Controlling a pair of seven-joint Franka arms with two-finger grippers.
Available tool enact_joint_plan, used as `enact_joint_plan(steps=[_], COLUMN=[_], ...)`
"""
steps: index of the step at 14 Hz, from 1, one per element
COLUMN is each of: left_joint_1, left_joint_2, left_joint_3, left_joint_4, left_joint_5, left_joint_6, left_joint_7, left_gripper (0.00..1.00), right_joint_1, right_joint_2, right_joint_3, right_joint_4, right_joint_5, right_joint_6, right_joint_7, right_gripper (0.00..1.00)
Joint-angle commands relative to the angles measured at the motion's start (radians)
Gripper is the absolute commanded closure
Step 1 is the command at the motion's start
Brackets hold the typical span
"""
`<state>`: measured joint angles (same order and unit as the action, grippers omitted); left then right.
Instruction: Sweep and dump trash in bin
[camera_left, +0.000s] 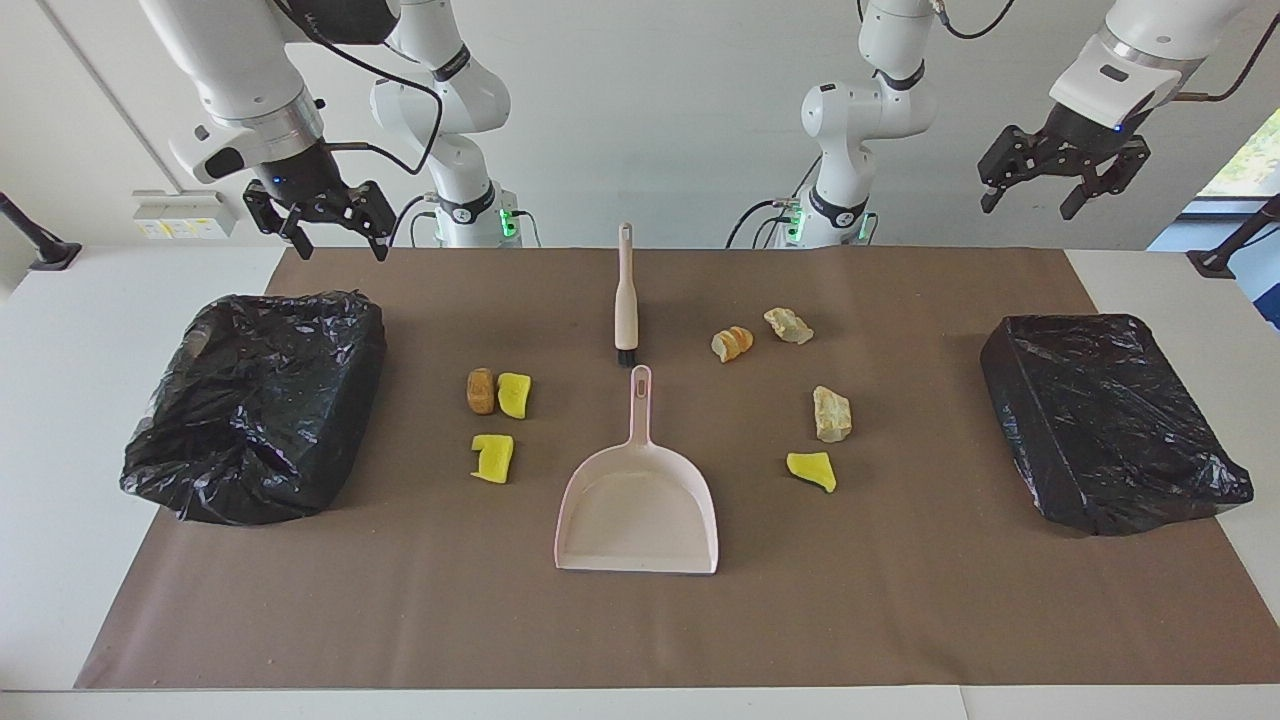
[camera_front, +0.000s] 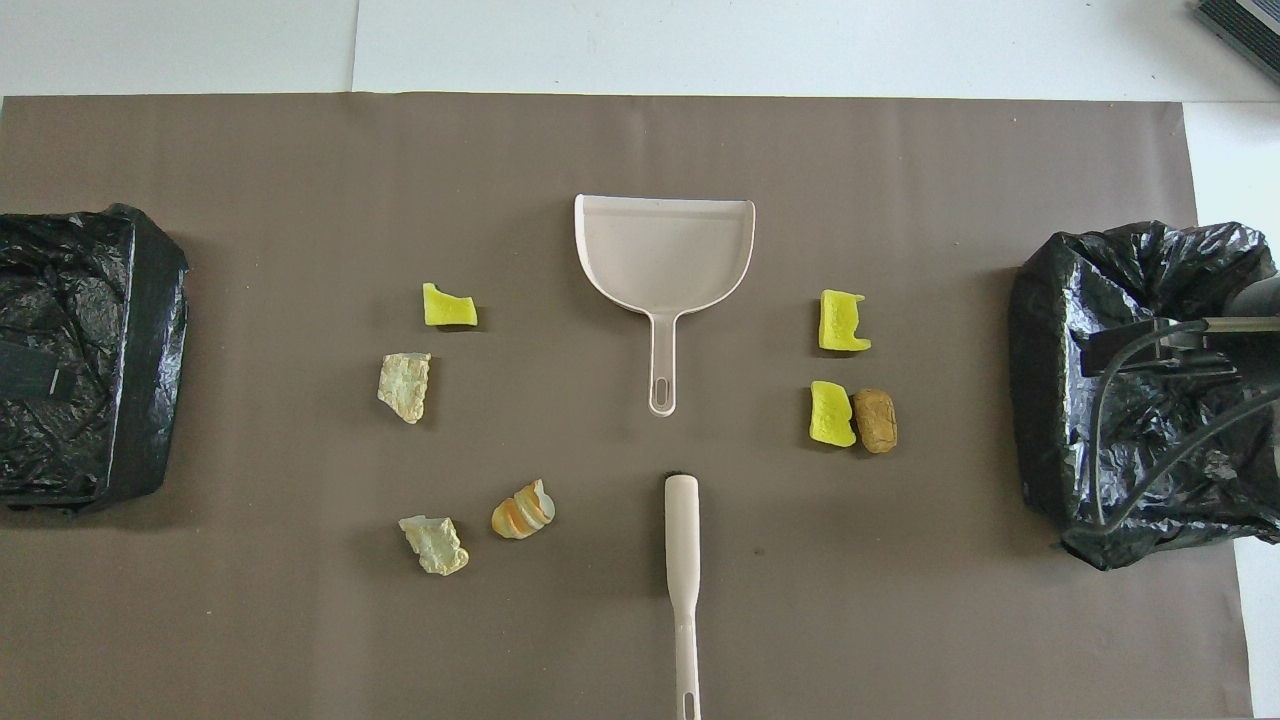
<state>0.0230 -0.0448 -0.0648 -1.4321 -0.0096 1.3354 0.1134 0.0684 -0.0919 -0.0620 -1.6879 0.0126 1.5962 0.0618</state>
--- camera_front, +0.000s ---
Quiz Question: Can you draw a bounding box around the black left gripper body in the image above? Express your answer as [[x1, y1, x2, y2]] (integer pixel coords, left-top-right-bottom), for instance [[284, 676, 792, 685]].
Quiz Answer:
[[0, 340, 63, 397]]

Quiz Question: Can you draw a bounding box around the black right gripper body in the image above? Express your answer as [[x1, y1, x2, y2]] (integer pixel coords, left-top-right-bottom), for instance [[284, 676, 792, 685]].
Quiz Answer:
[[1082, 316, 1280, 381]]

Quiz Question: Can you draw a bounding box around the brown toy potato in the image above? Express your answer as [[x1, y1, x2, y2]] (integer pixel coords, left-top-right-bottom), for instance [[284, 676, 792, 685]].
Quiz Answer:
[[851, 388, 898, 455]]

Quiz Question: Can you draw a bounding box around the yellow sponge piece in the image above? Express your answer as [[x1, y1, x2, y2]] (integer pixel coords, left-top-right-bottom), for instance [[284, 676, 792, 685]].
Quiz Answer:
[[818, 289, 872, 353], [422, 282, 479, 328], [809, 380, 858, 448]]

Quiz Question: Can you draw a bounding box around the pale ridged foam chunk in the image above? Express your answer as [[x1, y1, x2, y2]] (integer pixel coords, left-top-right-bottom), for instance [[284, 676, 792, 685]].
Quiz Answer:
[[377, 352, 433, 425], [398, 514, 470, 577]]

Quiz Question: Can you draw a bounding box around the beige plastic dustpan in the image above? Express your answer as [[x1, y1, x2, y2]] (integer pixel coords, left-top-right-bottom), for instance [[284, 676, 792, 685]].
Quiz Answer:
[[574, 194, 757, 418]]

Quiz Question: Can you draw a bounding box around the beige hand brush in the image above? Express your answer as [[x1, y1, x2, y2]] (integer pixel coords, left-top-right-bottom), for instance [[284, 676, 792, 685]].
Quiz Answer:
[[664, 473, 702, 720]]

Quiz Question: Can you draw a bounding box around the orange striped toy croissant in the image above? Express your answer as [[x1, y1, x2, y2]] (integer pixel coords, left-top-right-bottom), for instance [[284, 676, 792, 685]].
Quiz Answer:
[[491, 478, 557, 541]]

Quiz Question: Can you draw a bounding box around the bin with black bag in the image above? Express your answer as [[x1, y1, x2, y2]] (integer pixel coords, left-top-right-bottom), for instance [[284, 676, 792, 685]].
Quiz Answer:
[[0, 204, 190, 514], [1008, 220, 1280, 572]]

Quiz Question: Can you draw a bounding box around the dark ribbed device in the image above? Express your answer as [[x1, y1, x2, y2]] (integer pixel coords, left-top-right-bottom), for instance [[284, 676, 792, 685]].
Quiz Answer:
[[1193, 0, 1280, 84]]

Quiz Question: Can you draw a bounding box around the brown paper table mat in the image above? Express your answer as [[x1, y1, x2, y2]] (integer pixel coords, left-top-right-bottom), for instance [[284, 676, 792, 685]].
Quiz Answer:
[[0, 93, 1253, 720]]

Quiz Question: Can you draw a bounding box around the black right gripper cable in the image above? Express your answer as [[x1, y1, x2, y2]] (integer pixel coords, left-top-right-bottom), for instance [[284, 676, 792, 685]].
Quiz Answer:
[[1090, 320, 1280, 531]]

